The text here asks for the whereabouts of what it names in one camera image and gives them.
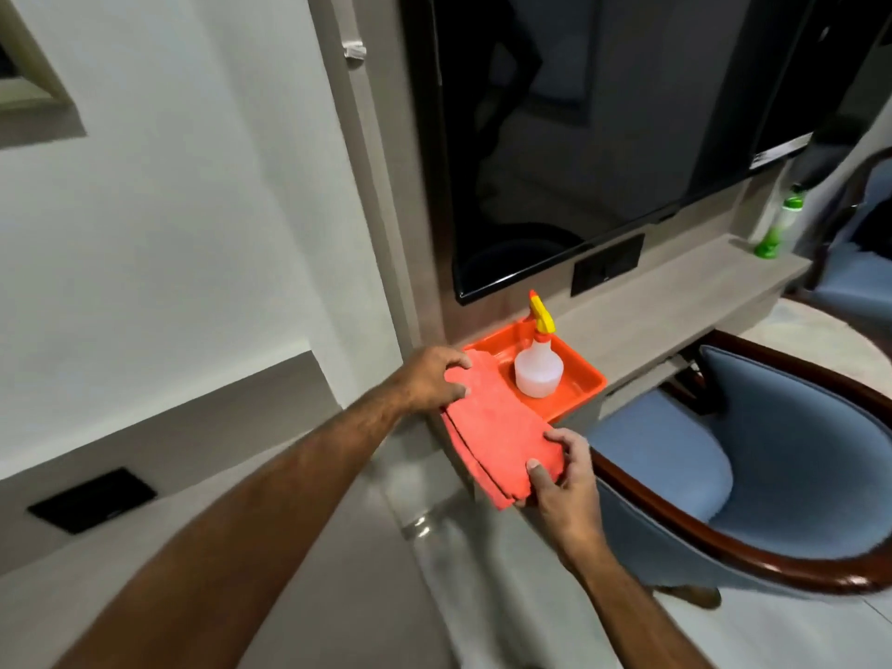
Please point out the person's right hand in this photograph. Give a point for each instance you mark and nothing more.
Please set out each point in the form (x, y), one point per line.
(568, 494)

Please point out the person's left hand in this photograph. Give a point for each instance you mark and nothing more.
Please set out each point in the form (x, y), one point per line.
(424, 380)

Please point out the person's right thumb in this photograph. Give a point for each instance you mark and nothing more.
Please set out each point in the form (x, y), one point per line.
(544, 477)

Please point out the person's left thumb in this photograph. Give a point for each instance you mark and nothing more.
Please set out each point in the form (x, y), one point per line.
(456, 390)

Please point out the orange microfibre cloth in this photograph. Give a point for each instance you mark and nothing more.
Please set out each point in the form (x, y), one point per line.
(503, 438)

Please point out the person's right forearm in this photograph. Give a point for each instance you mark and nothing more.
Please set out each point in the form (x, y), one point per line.
(631, 609)

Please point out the person's left forearm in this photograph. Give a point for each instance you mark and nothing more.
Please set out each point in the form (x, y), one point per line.
(230, 543)

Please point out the white spray bottle yellow trigger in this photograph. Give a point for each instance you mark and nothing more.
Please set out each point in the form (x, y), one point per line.
(539, 358)

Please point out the orange plastic tray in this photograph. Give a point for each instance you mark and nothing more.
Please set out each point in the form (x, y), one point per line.
(557, 372)

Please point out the blue upholstered wooden armchair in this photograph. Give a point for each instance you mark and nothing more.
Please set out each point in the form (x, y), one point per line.
(739, 466)
(854, 250)

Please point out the green and white bottle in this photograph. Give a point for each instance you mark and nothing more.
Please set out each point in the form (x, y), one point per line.
(779, 226)

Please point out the black wall socket panel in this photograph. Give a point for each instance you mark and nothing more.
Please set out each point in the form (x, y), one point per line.
(92, 500)
(608, 265)

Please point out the wooden wall shelf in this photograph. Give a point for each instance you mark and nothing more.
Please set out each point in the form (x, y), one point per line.
(683, 299)

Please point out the black wall-mounted television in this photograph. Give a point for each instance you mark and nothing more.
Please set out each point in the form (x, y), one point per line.
(599, 125)

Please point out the white wall hook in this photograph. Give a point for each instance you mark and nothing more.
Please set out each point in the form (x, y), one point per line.
(355, 52)

